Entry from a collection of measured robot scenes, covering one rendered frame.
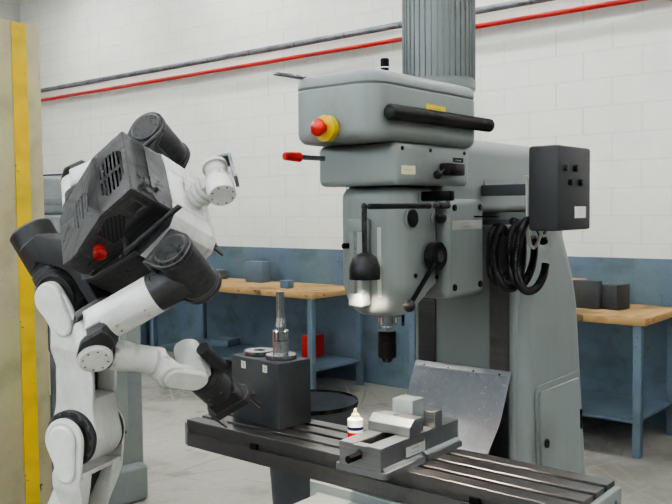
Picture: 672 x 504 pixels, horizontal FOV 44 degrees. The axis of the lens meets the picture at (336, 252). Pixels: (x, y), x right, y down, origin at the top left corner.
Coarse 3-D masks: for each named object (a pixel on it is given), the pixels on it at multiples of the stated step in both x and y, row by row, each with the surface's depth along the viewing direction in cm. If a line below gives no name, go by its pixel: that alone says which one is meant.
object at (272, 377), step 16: (256, 352) 240; (272, 352) 240; (240, 368) 242; (256, 368) 236; (272, 368) 231; (288, 368) 232; (304, 368) 236; (256, 384) 237; (272, 384) 231; (288, 384) 232; (304, 384) 236; (272, 400) 232; (288, 400) 232; (304, 400) 236; (240, 416) 243; (256, 416) 237; (272, 416) 232; (288, 416) 232; (304, 416) 236
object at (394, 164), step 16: (368, 144) 196; (384, 144) 192; (400, 144) 192; (416, 144) 198; (336, 160) 201; (352, 160) 198; (368, 160) 195; (384, 160) 192; (400, 160) 191; (416, 160) 196; (432, 160) 202; (448, 160) 208; (464, 160) 214; (320, 176) 205; (336, 176) 201; (352, 176) 198; (368, 176) 195; (384, 176) 192; (400, 176) 192; (416, 176) 197; (432, 176) 202; (448, 176) 208; (464, 176) 214
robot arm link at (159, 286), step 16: (192, 256) 176; (160, 272) 180; (176, 272) 176; (192, 272) 177; (208, 272) 181; (160, 288) 179; (176, 288) 179; (192, 288) 180; (208, 288) 182; (160, 304) 180
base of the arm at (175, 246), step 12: (168, 240) 178; (180, 240) 177; (156, 252) 177; (168, 252) 176; (180, 252) 174; (144, 264) 180; (156, 264) 176; (168, 264) 174; (180, 264) 174; (216, 288) 183; (192, 300) 183; (204, 300) 183
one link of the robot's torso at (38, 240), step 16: (32, 224) 208; (48, 224) 210; (16, 240) 207; (32, 240) 204; (48, 240) 203; (32, 256) 205; (48, 256) 203; (32, 272) 207; (80, 288) 200; (96, 288) 201
